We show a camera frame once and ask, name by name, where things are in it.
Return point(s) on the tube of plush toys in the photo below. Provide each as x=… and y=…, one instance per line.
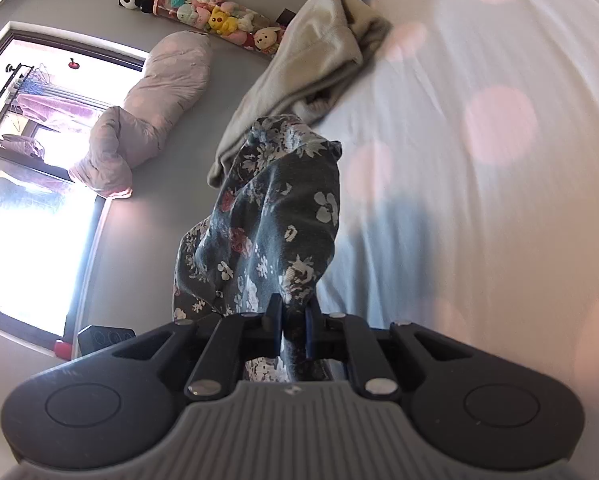
x=225, y=19

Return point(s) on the pink dotted bed sheet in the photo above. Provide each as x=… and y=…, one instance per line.
x=470, y=185

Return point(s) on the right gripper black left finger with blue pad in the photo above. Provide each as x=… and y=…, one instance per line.
x=236, y=339

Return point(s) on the window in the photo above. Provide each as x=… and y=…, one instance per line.
x=53, y=87

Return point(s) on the dark floral garment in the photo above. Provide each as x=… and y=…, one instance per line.
x=272, y=232

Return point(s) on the beige garment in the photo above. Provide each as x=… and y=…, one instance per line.
x=325, y=47

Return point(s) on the pink plush cushion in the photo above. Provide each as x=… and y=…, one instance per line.
x=174, y=76

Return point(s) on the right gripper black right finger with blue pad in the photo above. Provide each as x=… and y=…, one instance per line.
x=349, y=339

